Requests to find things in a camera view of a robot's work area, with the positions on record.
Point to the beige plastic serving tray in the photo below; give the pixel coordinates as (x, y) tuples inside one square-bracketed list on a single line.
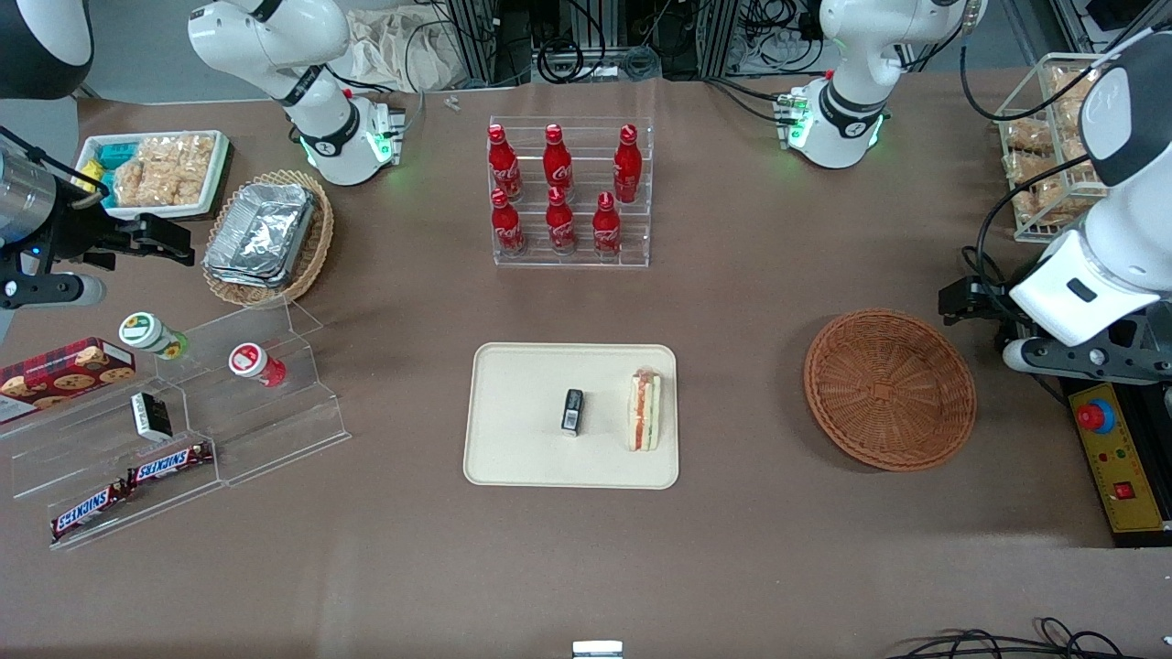
[(522, 430)]

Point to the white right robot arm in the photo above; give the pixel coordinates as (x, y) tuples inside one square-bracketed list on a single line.
[(316, 101)]

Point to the red cola bottle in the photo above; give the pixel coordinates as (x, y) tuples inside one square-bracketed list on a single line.
[(504, 163), (627, 165), (560, 222), (606, 227), (557, 163), (506, 224)]

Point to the teal snack packet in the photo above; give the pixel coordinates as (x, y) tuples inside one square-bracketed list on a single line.
[(117, 156)]

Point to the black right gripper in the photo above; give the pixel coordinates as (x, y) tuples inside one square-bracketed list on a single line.
[(73, 232)]

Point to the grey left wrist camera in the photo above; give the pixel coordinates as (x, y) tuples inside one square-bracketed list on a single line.
[(1053, 355)]

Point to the round brown wicker basket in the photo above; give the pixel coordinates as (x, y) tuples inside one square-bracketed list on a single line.
[(888, 389)]

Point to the clear acrylic bottle rack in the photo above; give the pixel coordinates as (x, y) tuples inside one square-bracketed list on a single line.
[(586, 160)]

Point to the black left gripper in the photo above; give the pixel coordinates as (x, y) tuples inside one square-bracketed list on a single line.
[(987, 303)]

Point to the yellow emergency stop box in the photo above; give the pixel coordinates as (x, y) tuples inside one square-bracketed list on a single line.
[(1122, 467)]

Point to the red-lidded snack cup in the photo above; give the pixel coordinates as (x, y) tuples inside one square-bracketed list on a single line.
[(255, 363)]

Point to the plastic-wrapped sandwich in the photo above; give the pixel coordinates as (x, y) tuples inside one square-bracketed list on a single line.
[(645, 412)]

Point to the clear acrylic step display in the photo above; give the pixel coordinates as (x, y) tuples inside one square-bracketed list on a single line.
[(265, 430)]

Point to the small white device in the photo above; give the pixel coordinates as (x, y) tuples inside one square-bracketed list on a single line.
[(597, 650)]

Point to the small black wrapped item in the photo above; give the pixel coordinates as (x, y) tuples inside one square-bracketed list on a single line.
[(572, 412)]

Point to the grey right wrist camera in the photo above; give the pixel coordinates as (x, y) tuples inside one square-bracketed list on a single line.
[(55, 291)]

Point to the rice cracker bag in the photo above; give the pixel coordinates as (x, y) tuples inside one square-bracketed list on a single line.
[(165, 169)]

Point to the Snickers chocolate bar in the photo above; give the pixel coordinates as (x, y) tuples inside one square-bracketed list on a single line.
[(89, 511), (169, 464)]

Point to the white rectangular snack tray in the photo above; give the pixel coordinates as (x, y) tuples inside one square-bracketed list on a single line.
[(197, 206)]

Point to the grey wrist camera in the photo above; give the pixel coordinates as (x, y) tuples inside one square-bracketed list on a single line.
[(1053, 355), (55, 291)]

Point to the bagged bread snack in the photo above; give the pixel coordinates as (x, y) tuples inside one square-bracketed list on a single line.
[(1058, 201), (1071, 96), (1030, 137)]

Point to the oval light wicker basket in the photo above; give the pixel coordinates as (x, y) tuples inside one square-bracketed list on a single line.
[(311, 247)]

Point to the green-lidded snack cup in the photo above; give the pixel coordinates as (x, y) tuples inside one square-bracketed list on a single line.
[(151, 334)]

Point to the yellow snack packet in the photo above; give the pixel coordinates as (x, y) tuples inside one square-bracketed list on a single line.
[(90, 174)]

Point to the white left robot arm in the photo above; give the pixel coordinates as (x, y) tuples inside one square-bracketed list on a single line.
[(851, 101)]

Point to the crumpled beige plastic sheet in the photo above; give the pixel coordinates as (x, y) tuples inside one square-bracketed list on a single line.
[(394, 46)]

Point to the aluminium frame post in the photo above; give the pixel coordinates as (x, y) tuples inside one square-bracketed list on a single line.
[(472, 37), (719, 37)]

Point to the stack of foil containers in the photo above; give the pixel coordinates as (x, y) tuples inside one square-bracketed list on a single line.
[(261, 233)]

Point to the small black and white box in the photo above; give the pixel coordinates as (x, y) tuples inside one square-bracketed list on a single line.
[(151, 416)]

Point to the red cookie box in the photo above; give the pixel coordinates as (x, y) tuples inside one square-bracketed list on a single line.
[(64, 373)]

